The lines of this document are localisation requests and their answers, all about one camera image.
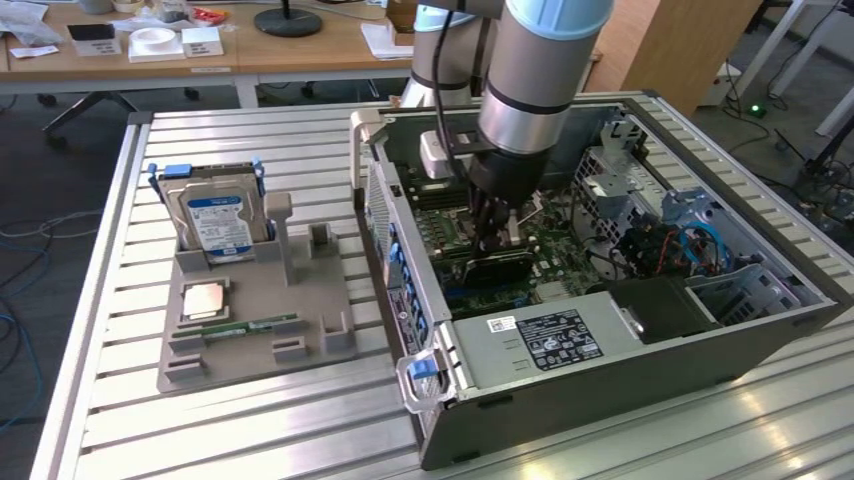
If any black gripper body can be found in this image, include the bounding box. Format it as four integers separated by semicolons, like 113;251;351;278
466;147;552;206

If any CPU socket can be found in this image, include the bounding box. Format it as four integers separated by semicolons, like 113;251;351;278
436;209;479;249

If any green motherboard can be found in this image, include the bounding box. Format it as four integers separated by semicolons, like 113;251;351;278
399;164;606;321

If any silver drive cage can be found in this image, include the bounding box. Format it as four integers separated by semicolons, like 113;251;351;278
574;102;675;241

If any grey power supply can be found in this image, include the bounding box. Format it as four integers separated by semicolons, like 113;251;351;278
450;292;647;390

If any black plastic shroud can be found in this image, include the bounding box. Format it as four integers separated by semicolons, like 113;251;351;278
605;277;723;347

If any stack of white papers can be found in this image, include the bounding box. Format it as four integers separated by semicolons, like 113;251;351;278
359;21;416;62

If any cardboard box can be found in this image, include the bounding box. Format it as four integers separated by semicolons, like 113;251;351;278
384;0;419;47

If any grey parts rack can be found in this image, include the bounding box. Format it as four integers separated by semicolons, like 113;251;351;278
156;192;359;396

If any silver disk bay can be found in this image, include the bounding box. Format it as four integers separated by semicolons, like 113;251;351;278
685;263;802;326

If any white control box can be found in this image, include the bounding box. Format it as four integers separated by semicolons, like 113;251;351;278
706;59;743;109

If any wooden cabinet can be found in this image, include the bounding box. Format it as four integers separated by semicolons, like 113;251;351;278
586;0;766;116

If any open PC case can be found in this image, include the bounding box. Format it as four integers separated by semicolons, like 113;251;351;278
350;92;841;471

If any hard disk in blue carrier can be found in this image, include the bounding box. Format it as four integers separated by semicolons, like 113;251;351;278
144;157;272;266

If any green RAM stick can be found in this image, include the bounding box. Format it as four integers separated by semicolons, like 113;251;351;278
173;313;300;341

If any CPU chip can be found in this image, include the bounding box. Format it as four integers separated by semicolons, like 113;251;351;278
180;280;232;321

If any black round lamp base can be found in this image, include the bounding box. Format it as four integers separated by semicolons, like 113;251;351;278
252;0;324;38

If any black tripod stand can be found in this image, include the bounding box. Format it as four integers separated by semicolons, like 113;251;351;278
773;97;854;211

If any white labelled box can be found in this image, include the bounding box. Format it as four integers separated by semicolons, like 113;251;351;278
180;27;226;59

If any white box with tape roll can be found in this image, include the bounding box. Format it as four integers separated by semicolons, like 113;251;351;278
127;27;188;64

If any white box with black top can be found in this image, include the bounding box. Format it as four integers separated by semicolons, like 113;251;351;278
65;23;124;58

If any white paper card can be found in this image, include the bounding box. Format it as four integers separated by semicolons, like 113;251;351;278
8;44;61;60

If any clear plastic bag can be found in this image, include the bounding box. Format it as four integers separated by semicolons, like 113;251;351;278
0;1;67;47

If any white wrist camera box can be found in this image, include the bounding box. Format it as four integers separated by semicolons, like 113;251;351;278
418;130;466;179

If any black wire bundle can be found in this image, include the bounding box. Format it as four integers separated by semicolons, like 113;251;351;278
586;222;693;281

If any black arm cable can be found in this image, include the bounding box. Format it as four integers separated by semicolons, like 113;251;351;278
431;9;468;176

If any blue data wire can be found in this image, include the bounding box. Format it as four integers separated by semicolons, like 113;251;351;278
679;219;735;275

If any wooden desk white frame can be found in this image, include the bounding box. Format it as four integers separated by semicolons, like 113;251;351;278
236;0;415;109
0;0;242;109

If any white table frame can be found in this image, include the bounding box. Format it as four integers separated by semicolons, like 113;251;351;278
730;0;854;136

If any grey floor cable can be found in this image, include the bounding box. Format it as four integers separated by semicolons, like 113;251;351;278
0;207;105;241

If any blue floor cable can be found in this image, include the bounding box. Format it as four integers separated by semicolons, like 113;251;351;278
0;294;52;431

